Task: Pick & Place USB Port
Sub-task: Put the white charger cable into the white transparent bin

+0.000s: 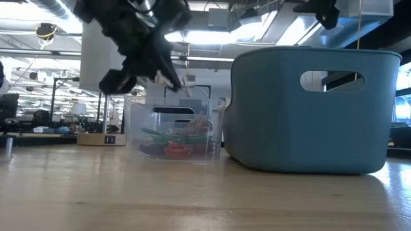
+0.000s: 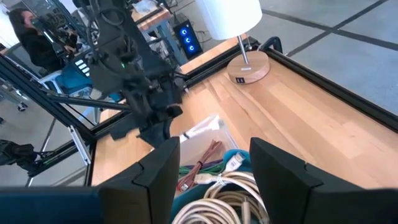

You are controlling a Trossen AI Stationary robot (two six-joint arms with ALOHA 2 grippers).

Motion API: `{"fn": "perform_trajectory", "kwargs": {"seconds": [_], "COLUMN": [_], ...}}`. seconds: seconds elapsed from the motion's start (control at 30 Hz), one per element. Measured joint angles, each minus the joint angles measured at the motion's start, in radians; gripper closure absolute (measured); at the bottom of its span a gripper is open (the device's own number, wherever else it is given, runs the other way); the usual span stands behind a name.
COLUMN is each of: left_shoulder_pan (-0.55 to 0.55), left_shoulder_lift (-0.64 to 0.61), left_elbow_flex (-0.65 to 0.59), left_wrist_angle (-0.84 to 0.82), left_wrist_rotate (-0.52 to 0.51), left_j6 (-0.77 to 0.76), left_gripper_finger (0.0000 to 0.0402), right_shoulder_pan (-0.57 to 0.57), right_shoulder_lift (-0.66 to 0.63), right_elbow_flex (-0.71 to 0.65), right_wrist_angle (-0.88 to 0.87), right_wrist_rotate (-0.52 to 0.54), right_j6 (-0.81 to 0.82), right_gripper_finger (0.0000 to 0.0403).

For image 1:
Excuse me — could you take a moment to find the pink braided cable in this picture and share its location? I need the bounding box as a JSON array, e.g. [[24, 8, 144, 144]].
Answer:
[[175, 111, 214, 136]]

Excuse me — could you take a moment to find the green braided cable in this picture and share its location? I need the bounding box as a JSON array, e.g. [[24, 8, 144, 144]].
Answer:
[[140, 126, 213, 145]]

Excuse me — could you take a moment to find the ceiling light bar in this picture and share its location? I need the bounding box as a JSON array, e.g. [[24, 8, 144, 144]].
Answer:
[[0, 47, 235, 64]]

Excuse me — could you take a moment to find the white table lamp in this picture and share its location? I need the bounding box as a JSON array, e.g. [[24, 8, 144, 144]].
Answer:
[[71, 102, 87, 116]]

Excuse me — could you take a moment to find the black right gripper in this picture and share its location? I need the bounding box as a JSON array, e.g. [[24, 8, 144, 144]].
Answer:
[[292, 0, 341, 30]]

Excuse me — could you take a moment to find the black frame stand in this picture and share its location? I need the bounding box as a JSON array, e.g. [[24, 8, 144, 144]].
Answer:
[[164, 83, 212, 100]]

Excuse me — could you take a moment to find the wooden base block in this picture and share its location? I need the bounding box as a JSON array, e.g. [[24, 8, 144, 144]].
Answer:
[[76, 132, 127, 147]]

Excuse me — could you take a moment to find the black pole stand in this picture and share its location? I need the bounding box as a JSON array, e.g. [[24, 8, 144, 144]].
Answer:
[[51, 76, 80, 113]]

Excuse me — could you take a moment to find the grey ceiling box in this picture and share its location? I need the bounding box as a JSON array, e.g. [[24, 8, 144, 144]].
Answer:
[[207, 8, 231, 28]]

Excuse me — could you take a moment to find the clear plastic bin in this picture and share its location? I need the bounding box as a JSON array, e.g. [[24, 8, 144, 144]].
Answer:
[[123, 95, 226, 164]]

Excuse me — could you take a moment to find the grey metal post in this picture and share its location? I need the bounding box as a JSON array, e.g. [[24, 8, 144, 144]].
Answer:
[[4, 136, 15, 158]]

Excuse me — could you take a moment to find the dark monitor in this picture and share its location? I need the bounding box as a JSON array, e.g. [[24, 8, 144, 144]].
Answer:
[[0, 93, 20, 123]]

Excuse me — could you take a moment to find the white USB cable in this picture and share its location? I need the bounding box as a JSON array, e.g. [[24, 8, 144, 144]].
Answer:
[[155, 69, 195, 98]]

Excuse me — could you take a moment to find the yellow ceiling cable reel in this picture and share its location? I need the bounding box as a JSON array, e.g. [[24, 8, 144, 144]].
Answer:
[[34, 22, 58, 42]]

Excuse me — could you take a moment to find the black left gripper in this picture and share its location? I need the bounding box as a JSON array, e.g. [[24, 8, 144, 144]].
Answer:
[[118, 28, 183, 93]]

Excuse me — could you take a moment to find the dark bin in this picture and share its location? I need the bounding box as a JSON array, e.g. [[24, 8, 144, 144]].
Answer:
[[388, 123, 411, 150]]

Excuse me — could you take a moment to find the white round column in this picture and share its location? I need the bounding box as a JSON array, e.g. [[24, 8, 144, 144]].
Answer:
[[79, 19, 129, 92]]

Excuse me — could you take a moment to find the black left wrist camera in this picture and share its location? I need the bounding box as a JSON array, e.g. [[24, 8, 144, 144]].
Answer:
[[98, 68, 138, 96]]

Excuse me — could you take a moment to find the metal pole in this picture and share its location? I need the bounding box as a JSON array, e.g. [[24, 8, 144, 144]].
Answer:
[[101, 94, 110, 134]]

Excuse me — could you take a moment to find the teal plastic bin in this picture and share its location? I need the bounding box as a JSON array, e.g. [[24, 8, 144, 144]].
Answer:
[[222, 46, 403, 175]]

